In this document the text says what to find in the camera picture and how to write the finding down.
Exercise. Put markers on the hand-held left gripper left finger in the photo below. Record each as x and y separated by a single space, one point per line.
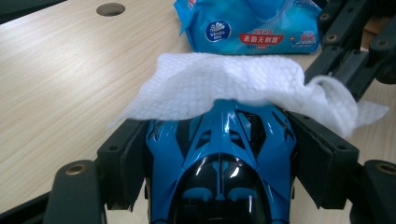
124 161

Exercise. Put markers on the white wet wipe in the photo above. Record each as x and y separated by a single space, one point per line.
218 84

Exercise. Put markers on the blue wet wipes pack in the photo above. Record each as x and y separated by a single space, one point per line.
249 31

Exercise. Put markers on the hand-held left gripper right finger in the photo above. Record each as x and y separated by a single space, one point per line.
323 161

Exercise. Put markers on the blue toy car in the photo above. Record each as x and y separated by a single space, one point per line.
221 161

